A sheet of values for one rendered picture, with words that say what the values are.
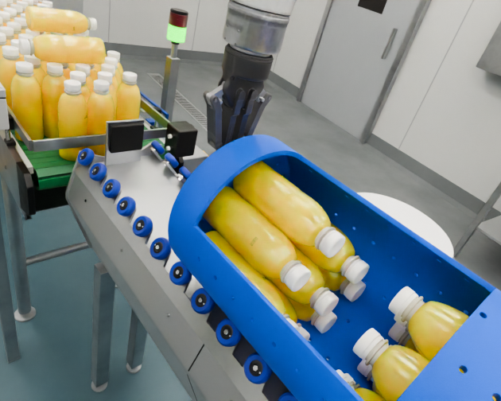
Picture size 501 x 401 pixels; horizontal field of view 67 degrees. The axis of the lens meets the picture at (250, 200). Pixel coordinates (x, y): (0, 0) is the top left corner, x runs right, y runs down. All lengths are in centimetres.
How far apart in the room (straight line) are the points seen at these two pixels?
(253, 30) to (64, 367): 149
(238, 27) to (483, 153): 353
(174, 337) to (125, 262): 21
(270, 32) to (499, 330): 45
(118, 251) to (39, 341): 99
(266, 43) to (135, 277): 54
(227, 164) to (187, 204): 9
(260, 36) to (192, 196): 25
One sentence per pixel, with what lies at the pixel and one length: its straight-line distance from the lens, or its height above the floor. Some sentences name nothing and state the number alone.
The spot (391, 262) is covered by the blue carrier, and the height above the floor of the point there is 111.
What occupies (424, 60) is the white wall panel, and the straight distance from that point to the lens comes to 427.
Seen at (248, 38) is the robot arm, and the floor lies 138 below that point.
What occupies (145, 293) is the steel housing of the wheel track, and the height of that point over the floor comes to 86.
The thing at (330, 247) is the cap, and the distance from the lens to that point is 56.
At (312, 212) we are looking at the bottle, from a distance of 57.
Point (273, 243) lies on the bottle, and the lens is 56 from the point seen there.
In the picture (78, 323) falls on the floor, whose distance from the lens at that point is 188.
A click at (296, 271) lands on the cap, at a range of 55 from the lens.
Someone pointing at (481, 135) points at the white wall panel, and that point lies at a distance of 398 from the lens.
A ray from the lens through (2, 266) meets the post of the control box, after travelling 144.
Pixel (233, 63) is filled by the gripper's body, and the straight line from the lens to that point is 59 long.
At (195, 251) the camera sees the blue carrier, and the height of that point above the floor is 109.
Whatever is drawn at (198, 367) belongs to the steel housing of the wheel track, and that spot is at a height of 86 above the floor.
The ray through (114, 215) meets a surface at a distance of 92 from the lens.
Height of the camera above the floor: 148
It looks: 32 degrees down
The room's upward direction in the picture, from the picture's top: 16 degrees clockwise
